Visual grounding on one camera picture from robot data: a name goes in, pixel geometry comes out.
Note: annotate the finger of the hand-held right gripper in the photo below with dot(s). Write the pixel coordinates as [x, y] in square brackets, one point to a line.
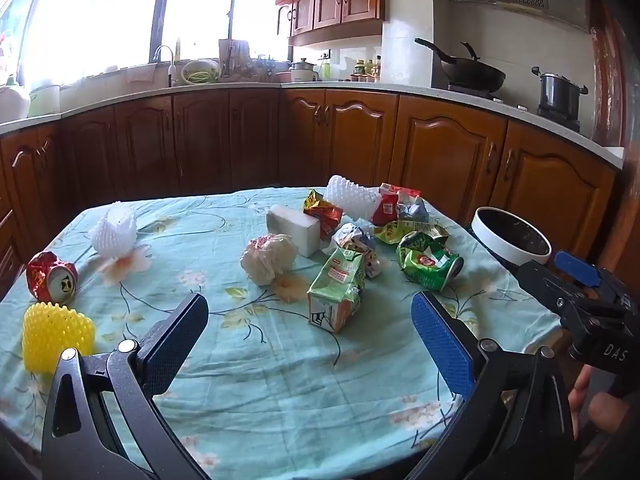
[577, 267]
[540, 282]

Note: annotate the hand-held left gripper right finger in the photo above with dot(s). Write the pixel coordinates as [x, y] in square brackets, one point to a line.
[440, 345]

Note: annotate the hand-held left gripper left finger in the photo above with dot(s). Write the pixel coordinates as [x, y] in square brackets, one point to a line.
[176, 340]

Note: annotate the white round waste bin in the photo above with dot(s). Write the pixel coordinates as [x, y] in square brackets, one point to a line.
[489, 241]

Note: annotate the crushed green drink can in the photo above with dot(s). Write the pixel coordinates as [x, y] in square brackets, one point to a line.
[427, 262]

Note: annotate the green drink carton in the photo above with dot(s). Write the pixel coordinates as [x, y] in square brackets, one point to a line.
[337, 285]

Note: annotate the yellow-green snack wrapper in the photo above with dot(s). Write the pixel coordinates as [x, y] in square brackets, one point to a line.
[395, 232]

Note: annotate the white paper ball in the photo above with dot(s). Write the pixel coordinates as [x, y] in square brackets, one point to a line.
[267, 260]

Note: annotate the printed silver wrapper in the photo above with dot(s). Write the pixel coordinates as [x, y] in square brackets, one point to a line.
[356, 240]

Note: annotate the white foam block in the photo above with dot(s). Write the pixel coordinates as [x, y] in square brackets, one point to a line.
[292, 227]

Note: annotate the person's right hand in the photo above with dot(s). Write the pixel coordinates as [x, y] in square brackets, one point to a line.
[615, 412]

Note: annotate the teal floral tablecloth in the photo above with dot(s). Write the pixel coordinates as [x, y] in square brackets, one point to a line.
[260, 360]

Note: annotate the yellow foam fruit net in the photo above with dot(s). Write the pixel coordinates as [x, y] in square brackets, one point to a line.
[55, 332]

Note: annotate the small white foam fruit net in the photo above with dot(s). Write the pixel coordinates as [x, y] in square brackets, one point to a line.
[116, 232]

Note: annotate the red snack bag silver lining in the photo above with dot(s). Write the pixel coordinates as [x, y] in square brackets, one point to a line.
[385, 210]

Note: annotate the crushed red drink can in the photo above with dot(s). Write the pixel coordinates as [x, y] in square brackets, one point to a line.
[42, 272]

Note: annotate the red and white carton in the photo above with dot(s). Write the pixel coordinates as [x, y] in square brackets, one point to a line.
[395, 191]

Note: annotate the wooden base cabinets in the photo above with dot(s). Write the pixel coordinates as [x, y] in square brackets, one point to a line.
[440, 150]

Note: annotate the large white foam fruit net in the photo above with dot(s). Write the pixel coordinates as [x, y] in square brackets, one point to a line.
[352, 197]

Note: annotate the gas stove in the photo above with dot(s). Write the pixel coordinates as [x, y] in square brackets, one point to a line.
[520, 105]

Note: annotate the dark steel cooking pot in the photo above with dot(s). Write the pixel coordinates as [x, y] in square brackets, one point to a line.
[559, 92]

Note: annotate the red and yellow snack wrapper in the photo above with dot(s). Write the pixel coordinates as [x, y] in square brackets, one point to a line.
[322, 212]

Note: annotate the black wok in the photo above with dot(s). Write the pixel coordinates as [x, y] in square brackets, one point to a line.
[470, 72]

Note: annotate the white bowl with greens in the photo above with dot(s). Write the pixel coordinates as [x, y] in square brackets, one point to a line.
[200, 72]

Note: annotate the row of condiment jars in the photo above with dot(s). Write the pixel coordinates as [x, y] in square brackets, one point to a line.
[367, 72]

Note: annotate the chrome sink faucet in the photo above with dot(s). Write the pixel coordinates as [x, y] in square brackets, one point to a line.
[170, 67]

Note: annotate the pale green container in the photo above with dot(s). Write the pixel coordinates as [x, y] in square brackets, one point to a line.
[44, 101]

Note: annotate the grey kitchen countertop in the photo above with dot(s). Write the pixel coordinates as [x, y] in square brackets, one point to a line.
[350, 86]

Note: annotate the wooden utensil rack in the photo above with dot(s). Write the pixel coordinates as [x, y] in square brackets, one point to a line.
[232, 57]

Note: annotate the white kettle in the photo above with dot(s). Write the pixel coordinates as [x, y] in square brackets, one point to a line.
[12, 102]

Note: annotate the white rice cooker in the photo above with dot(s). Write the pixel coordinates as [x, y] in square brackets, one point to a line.
[302, 72]

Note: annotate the green bottle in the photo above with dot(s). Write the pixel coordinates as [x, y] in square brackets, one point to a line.
[326, 69]

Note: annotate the kitchen window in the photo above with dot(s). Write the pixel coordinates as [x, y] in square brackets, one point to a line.
[100, 15]

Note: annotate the wooden wall cabinets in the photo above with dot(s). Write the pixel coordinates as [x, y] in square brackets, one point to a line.
[330, 0]

